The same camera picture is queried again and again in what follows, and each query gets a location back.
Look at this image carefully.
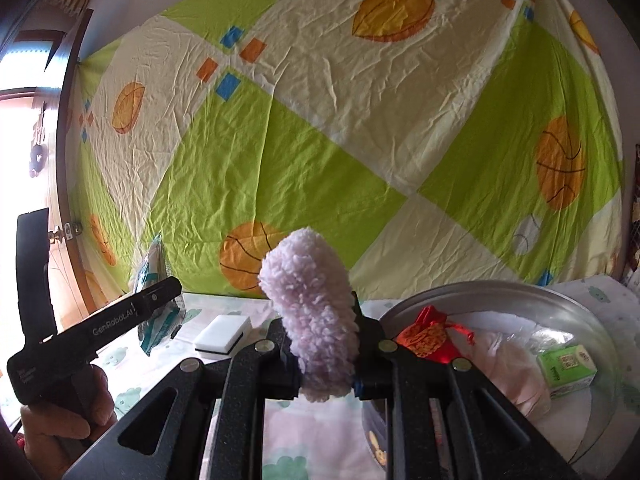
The cloud print pink tablecloth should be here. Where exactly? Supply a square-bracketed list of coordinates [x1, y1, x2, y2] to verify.
[0, 272, 640, 480]

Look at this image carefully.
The clear bag of cotton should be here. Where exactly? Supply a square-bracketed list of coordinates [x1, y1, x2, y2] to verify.
[510, 320, 568, 356]

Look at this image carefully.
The green tissue pack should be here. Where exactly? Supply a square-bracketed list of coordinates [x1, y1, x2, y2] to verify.
[536, 344, 598, 401]

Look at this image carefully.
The person's left hand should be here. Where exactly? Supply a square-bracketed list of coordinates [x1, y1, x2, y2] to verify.
[20, 360, 118, 480]

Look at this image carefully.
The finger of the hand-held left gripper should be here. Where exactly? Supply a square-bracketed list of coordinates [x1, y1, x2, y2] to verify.
[131, 277, 183, 323]

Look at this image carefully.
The pink fluffy sock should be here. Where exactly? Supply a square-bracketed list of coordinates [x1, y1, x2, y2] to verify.
[257, 227, 361, 403]

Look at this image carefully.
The bag of cotton swabs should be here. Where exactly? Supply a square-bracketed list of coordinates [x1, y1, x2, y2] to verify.
[131, 232, 188, 356]

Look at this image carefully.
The round blue metal tin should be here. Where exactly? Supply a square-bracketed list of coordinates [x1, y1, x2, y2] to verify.
[360, 280, 623, 480]

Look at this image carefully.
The white gauze towel pink stitching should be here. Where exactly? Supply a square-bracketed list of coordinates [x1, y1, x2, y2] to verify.
[450, 330, 551, 418]

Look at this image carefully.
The wooden door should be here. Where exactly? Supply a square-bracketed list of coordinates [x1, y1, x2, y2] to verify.
[42, 7, 103, 333]

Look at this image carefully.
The basketball print hanging sheet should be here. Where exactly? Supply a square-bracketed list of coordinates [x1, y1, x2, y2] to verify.
[65, 0, 626, 306]

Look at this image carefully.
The hanging window ornament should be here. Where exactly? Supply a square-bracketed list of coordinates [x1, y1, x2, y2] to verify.
[27, 102, 52, 179]

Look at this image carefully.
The brass door knob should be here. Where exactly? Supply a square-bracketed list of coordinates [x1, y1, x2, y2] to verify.
[49, 220, 82, 245]

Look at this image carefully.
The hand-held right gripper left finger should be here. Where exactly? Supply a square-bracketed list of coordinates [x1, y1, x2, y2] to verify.
[62, 317, 301, 480]

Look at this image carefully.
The white sponge block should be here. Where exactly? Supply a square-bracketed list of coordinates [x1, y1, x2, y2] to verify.
[192, 315, 252, 358]

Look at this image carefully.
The red patterned drawstring pouch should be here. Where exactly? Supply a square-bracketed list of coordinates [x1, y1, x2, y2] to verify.
[395, 305, 476, 365]

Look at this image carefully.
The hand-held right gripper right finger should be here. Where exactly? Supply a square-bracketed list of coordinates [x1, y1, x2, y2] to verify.
[350, 292, 583, 480]

